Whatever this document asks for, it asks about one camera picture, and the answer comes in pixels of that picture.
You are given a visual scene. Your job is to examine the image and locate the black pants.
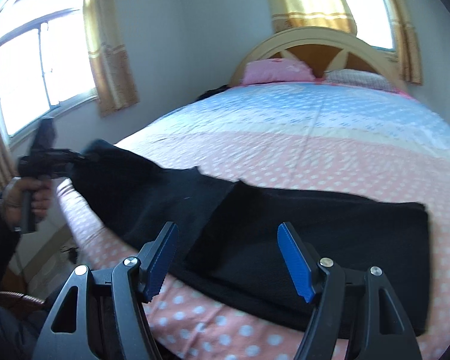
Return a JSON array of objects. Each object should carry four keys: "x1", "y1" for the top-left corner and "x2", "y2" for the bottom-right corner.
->
[{"x1": 69, "y1": 140, "x2": 430, "y2": 335}]

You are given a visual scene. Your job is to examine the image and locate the person left hand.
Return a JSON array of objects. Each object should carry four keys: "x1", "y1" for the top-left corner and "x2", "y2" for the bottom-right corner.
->
[{"x1": 0, "y1": 177, "x2": 53, "y2": 229}]

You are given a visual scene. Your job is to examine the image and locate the left side window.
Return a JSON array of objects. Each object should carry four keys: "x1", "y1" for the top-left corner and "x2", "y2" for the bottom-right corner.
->
[{"x1": 0, "y1": 0, "x2": 97, "y2": 145}]

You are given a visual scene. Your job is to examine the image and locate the yellow curtain left window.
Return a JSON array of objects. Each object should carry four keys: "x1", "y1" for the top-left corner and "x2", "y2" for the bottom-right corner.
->
[{"x1": 82, "y1": 0, "x2": 139, "y2": 117}]

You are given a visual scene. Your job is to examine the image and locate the bed with polka dot sheet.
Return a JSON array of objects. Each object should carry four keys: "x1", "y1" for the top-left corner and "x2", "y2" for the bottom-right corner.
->
[{"x1": 57, "y1": 83, "x2": 450, "y2": 359}]

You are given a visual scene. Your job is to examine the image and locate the striped grey pillow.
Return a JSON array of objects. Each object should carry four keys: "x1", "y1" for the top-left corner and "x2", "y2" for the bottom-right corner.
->
[{"x1": 323, "y1": 69, "x2": 398, "y2": 93}]

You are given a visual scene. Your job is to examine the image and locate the pink pillow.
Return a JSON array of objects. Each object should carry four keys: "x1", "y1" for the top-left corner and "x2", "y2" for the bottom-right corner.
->
[{"x1": 241, "y1": 58, "x2": 315, "y2": 86}]

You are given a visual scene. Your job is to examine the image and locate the cream wooden headboard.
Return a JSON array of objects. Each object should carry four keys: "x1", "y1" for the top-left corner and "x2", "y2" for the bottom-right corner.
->
[{"x1": 229, "y1": 27, "x2": 407, "y2": 92}]

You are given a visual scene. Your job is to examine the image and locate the yellow curtain right panel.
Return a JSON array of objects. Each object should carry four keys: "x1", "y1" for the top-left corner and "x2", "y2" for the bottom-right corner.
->
[{"x1": 387, "y1": 0, "x2": 423, "y2": 86}]

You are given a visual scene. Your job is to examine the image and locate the yellow curtain panel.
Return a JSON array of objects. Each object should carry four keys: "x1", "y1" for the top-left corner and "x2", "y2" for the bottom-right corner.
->
[
  {"x1": 268, "y1": 0, "x2": 358, "y2": 36},
  {"x1": 387, "y1": 0, "x2": 423, "y2": 86}
]

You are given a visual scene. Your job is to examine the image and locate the yellow curtain centre panel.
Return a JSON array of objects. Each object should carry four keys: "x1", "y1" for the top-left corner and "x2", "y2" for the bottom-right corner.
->
[{"x1": 268, "y1": 0, "x2": 358, "y2": 36}]

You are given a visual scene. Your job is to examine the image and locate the rear window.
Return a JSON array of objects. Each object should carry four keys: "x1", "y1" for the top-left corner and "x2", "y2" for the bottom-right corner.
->
[{"x1": 346, "y1": 0, "x2": 395, "y2": 51}]

